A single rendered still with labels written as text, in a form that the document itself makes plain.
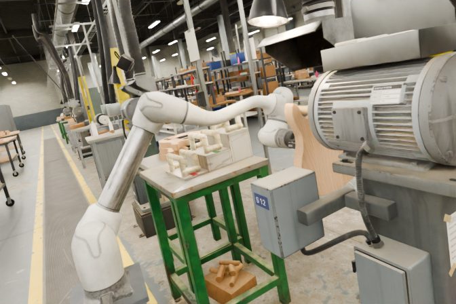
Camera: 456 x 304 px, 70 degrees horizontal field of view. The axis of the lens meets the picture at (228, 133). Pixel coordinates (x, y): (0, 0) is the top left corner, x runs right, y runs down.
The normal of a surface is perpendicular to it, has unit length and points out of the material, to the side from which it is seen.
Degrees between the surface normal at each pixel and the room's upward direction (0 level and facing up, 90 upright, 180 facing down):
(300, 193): 90
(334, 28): 90
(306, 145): 92
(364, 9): 90
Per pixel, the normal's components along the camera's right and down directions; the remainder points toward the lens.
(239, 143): 0.53, 0.04
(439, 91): 0.04, -0.08
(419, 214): -0.85, 0.25
